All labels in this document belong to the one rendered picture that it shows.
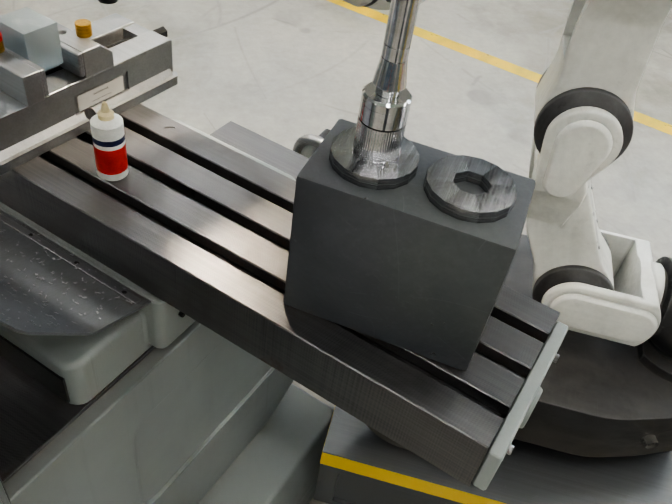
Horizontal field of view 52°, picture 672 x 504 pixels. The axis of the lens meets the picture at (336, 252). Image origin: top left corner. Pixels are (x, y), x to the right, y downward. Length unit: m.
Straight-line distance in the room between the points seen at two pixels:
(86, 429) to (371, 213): 0.51
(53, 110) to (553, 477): 1.08
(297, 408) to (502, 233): 1.05
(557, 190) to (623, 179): 1.90
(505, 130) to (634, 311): 1.85
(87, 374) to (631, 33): 0.85
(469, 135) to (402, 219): 2.33
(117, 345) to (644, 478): 1.04
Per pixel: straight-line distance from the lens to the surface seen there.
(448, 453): 0.77
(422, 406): 0.74
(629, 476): 1.52
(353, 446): 1.37
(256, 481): 1.54
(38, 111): 1.02
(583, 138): 1.09
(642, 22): 1.07
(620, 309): 1.32
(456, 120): 3.05
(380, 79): 0.64
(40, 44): 1.02
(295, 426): 1.61
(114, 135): 0.92
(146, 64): 1.12
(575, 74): 1.10
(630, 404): 1.39
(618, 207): 2.86
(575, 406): 1.34
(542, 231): 1.26
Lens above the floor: 1.56
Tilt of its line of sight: 43 degrees down
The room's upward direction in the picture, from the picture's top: 10 degrees clockwise
